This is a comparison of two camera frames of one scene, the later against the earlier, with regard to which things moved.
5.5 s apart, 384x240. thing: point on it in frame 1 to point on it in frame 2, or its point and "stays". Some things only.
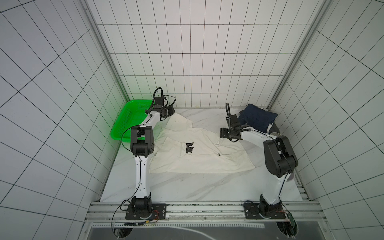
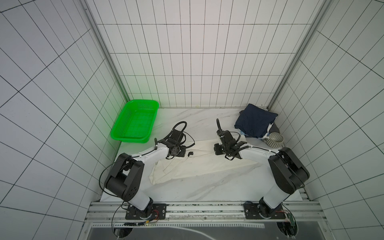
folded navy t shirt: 256,117 stays
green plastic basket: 133,113 stays
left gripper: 167,111 to 182,151
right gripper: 226,132 to 220,149
